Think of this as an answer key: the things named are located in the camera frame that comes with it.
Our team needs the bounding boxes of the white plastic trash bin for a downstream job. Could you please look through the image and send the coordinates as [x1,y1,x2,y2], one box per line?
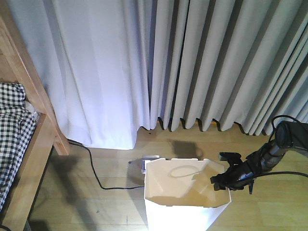
[144,158,231,231]

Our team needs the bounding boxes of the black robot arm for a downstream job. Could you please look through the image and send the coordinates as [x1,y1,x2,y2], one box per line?
[210,121,308,194]

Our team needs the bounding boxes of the white curtain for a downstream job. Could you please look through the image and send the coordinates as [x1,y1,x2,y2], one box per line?
[7,0,308,149]

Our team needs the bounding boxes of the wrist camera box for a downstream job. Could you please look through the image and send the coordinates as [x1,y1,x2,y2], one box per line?
[219,152,242,165]

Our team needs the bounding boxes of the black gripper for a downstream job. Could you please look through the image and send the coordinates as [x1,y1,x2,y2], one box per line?
[210,160,259,192]

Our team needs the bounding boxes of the wooden bed frame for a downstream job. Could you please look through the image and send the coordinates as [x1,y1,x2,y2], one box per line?
[0,4,70,231]

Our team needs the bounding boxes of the checkered bed sheet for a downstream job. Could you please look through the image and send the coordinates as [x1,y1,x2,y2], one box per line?
[0,83,36,207]

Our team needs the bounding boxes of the floor power outlet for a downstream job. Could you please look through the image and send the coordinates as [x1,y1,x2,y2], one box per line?
[141,155,161,174]

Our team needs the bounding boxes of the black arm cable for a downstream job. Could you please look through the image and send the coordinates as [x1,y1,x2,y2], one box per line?
[250,115,308,195]

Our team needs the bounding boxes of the black power cord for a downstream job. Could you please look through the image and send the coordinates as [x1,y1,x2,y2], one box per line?
[67,139,145,190]

